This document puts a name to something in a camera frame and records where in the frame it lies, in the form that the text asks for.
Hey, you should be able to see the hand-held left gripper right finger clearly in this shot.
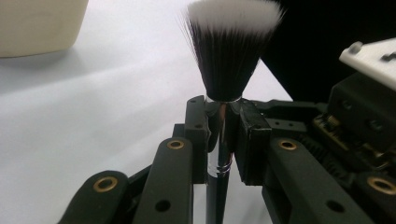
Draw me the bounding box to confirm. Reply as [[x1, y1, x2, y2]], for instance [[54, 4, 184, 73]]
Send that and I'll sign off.
[[234, 98, 273, 187]]

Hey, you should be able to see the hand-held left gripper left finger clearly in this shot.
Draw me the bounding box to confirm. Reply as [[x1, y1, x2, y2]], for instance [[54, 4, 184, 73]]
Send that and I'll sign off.
[[173, 95, 210, 185]]

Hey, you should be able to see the black makeup brush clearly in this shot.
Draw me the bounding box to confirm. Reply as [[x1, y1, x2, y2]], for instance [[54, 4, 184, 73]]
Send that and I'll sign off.
[[179, 0, 285, 224]]

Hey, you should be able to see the beige square cup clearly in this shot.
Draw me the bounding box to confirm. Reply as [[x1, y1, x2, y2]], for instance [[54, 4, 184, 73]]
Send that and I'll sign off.
[[0, 0, 90, 59]]

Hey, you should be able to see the white table sheet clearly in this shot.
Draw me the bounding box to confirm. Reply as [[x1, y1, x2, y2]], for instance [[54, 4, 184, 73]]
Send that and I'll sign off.
[[0, 0, 294, 224]]

